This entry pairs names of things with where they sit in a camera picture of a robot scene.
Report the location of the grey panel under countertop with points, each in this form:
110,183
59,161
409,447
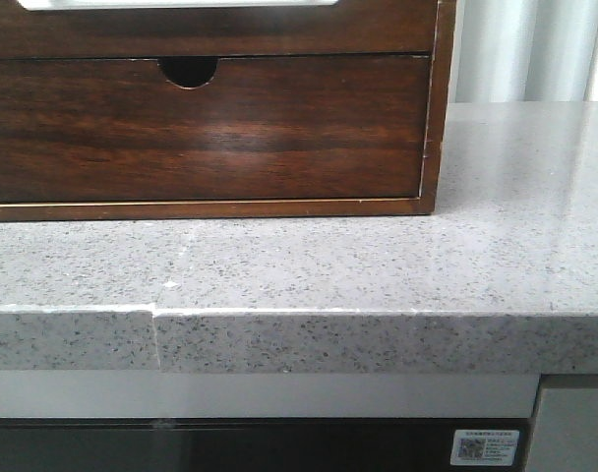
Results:
154,394

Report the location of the white curtain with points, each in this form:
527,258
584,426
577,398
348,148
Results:
507,51

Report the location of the dark wooden drawer cabinet frame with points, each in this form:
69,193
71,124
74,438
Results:
423,202

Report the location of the grey cabinet door panel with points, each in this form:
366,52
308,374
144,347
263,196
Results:
565,425

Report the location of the wooden drawer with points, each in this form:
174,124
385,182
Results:
185,129
344,27

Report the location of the black glass appliance door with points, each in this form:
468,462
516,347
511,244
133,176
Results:
290,444

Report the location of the white QR code sticker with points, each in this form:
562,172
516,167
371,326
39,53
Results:
484,447

